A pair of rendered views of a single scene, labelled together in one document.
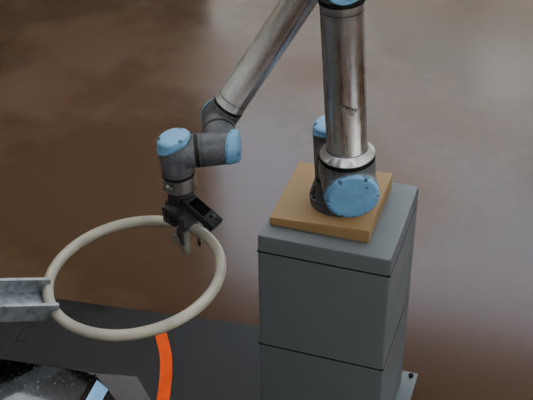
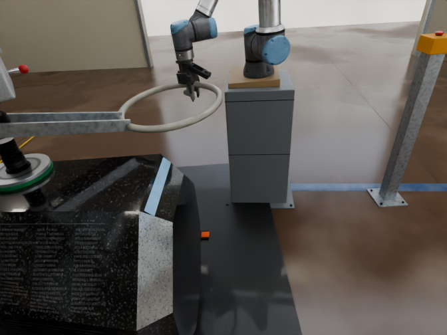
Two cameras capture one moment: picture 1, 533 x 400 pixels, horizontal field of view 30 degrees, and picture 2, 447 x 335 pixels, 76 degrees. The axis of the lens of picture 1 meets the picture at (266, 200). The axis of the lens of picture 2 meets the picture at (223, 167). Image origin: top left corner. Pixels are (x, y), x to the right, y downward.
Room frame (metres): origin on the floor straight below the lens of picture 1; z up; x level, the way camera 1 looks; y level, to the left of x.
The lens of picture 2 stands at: (0.76, 0.39, 1.41)
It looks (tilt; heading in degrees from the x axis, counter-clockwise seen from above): 34 degrees down; 348
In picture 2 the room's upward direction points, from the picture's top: 4 degrees counter-clockwise
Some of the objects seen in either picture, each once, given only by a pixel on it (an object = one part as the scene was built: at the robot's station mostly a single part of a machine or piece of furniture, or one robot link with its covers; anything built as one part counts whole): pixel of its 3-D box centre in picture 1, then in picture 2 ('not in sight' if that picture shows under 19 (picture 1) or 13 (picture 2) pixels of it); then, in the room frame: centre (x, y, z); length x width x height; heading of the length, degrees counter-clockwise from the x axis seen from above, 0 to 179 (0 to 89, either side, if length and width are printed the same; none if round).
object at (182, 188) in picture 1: (178, 182); (184, 54); (2.25, 0.24, 1.10); 0.10 x 0.09 x 0.05; 141
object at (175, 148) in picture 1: (176, 154); (181, 35); (2.25, 0.24, 1.18); 0.10 x 0.09 x 0.12; 94
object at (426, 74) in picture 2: not in sight; (408, 129); (2.05, -1.05, 0.54); 0.20 x 0.20 x 1.09; 78
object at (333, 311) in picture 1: (336, 316); (258, 139); (2.46, -0.22, 0.43); 0.50 x 0.50 x 0.85; 71
